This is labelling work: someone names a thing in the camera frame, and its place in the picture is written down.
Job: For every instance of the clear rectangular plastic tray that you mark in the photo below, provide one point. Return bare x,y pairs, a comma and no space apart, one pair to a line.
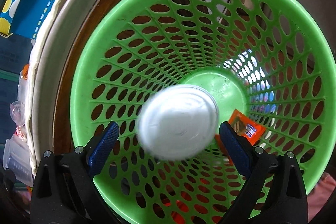
16,157

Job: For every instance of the clear plastic dome lid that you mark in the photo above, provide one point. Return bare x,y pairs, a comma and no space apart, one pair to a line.
17,113

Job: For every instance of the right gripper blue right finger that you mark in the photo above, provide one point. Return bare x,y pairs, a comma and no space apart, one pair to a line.
286,201

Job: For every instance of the red object on floor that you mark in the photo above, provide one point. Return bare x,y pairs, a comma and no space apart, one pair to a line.
195,202

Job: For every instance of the red white wrapper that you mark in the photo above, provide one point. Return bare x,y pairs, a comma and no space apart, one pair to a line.
20,131

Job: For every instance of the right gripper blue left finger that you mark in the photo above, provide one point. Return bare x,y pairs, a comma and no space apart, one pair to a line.
64,191

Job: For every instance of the green plastic trash basket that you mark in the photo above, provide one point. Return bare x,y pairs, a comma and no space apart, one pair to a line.
266,58

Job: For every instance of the white quilted bed mat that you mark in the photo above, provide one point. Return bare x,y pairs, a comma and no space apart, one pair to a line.
47,59

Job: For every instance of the orange snack wrapper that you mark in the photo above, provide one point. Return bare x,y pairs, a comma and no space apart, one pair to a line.
242,125

